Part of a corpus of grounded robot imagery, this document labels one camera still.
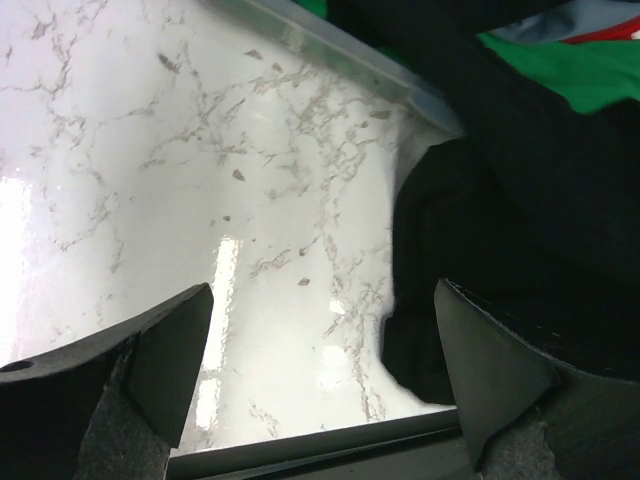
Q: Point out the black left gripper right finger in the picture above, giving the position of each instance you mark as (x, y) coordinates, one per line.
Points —
(583, 397)

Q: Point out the green t shirt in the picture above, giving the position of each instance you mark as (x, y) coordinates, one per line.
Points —
(589, 76)

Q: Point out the grey blue t shirt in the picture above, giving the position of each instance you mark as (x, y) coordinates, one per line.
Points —
(569, 21)

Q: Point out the red t shirt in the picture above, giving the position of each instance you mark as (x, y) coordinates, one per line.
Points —
(626, 31)

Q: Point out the black t shirt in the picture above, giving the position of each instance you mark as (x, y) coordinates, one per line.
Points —
(535, 210)
(430, 31)

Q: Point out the clear plastic bin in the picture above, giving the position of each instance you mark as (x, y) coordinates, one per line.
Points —
(303, 32)

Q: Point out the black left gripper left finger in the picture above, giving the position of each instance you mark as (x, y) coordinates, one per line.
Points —
(111, 405)

